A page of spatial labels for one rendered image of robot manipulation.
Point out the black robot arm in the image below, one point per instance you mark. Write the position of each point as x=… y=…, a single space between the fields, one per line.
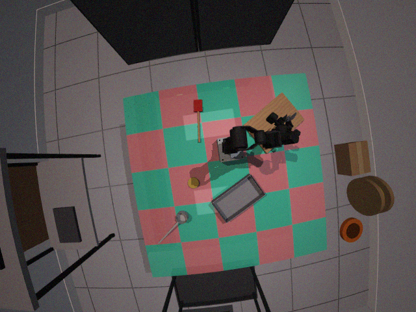
x=237 y=141

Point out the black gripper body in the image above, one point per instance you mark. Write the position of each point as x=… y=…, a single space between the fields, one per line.
x=273 y=118

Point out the grey saucepan with long handle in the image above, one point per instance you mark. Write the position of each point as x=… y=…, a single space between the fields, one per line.
x=181 y=218

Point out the red spatula with wooden handle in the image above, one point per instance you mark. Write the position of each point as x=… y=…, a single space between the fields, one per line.
x=198 y=108

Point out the light brown wooden board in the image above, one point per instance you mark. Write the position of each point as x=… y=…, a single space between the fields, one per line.
x=280 y=106

